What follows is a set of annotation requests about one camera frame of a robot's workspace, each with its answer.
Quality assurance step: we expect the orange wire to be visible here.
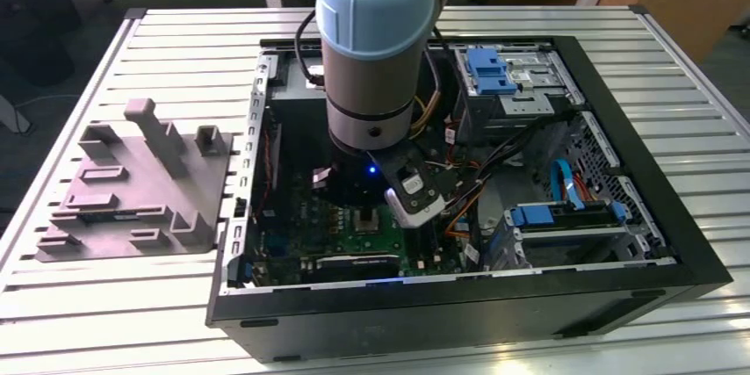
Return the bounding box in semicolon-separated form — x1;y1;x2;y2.
443;210;471;241

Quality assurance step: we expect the blue drive carrier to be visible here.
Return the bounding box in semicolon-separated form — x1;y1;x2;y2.
466;47;519;97

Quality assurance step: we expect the grey parts rack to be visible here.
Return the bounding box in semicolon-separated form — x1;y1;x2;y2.
33;97;239;264

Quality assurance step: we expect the green motherboard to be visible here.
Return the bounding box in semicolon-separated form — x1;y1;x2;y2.
244;172;470;287

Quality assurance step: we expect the hard disk in blue carrier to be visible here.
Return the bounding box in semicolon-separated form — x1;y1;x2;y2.
508;200;630;230

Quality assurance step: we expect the silver drive cage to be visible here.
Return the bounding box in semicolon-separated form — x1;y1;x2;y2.
454;47;587;144

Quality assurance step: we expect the red wire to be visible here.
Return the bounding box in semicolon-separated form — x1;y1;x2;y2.
572;171;596;206

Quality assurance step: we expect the graphics card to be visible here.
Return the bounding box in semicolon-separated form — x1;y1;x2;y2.
313;253;400;283

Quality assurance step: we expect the black cable bundle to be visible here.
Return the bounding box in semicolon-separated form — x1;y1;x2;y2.
442;111;579;218

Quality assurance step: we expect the yellow and black wire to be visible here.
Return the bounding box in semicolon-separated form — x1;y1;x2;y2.
408;84;440;141

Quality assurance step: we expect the blue flat wire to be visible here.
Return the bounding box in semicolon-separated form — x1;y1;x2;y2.
548;157;587;213

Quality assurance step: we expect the CPU socket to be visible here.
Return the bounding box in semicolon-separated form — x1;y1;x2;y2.
351;207;385;236

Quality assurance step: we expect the black PC case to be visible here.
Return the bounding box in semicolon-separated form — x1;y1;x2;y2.
204;34;735;365

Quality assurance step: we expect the grey power supply unit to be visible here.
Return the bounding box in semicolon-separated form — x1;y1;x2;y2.
265;57;329;139

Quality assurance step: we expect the black RAM slot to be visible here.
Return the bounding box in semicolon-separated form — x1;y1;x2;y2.
408;227;427;269

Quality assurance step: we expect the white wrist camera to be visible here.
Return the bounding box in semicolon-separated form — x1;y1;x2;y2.
381;174;447;230

